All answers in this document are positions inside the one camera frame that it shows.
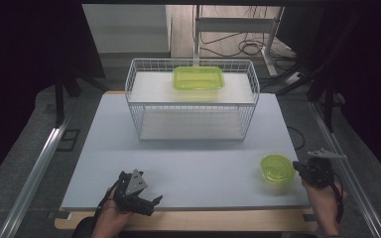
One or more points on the dark curtain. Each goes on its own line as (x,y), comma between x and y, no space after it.
(20,66)
(377,82)

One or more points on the aluminium rail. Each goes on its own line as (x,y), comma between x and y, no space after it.
(33,178)
(350,172)

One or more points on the person's left hand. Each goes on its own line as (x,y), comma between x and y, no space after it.
(112,216)

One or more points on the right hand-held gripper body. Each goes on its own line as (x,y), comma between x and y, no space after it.
(319,172)

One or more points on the grey cabinet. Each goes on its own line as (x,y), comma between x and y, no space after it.
(125,29)

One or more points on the black stand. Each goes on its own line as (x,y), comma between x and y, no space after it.
(327,99)
(59,99)

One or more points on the round green lidded container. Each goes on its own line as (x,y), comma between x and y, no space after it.
(277,167)

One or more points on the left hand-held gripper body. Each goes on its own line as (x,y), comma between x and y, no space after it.
(130,190)

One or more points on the rectangular green lidded container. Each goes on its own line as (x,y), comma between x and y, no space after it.
(198,78)

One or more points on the white metal stand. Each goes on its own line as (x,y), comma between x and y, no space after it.
(234,24)

